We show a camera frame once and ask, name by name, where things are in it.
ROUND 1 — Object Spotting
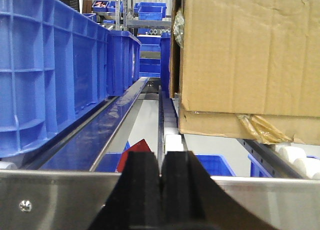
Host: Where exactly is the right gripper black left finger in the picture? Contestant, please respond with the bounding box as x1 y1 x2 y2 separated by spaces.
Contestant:
88 152 160 230

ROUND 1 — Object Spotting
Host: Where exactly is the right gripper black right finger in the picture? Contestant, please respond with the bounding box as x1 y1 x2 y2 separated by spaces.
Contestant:
161 151 274 230

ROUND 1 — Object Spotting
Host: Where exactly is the blue bin on shelf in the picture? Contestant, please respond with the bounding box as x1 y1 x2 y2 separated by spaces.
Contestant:
137 2 167 21

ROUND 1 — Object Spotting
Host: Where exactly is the red card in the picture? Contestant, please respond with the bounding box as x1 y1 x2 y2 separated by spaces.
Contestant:
115 139 151 173

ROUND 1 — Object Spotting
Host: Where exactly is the brown cardboard box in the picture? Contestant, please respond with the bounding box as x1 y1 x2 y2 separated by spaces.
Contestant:
169 0 320 145

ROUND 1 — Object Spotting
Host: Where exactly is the large blue ribbed crate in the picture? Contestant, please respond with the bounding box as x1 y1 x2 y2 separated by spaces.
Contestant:
0 0 110 158

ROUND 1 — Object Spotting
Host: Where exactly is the blue guide rail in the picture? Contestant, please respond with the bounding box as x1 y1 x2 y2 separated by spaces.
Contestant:
39 77 149 172

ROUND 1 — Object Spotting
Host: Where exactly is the steel frame crossbar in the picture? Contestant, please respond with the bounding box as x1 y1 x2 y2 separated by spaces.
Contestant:
0 170 320 230

